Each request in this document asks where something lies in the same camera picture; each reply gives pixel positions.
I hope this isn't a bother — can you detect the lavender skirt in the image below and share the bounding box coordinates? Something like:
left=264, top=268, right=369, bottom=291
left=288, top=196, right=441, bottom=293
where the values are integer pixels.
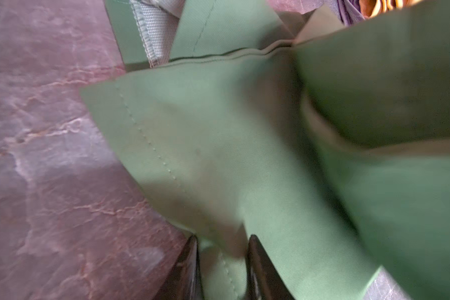
left=337, top=0, right=365, bottom=26

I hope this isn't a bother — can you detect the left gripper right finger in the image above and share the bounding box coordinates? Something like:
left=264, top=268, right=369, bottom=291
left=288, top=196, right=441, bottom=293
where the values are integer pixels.
left=247, top=234, right=295, bottom=300

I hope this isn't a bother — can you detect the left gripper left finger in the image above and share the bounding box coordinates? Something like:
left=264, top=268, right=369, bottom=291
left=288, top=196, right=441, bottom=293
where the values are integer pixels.
left=153, top=235, right=205, bottom=300

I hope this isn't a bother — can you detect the dark green skirt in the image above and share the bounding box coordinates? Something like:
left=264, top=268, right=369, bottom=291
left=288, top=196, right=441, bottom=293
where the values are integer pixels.
left=81, top=1, right=450, bottom=300

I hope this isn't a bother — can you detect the yellow skirt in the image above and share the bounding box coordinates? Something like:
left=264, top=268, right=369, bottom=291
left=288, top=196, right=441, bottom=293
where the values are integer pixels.
left=358, top=0, right=422, bottom=19

